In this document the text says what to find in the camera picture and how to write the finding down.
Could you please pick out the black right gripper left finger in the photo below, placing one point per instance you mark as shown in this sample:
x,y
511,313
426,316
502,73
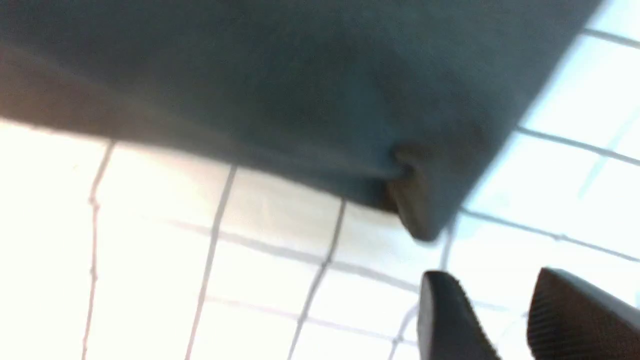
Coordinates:
x,y
447,327

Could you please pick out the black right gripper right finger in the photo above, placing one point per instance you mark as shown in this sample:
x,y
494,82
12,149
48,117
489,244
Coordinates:
x,y
572,319

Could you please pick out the gray long-sleeve top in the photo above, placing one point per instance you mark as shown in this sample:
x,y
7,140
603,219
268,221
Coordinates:
x,y
396,105

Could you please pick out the white grid mat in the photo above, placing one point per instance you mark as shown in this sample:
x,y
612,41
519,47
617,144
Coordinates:
x,y
112,250

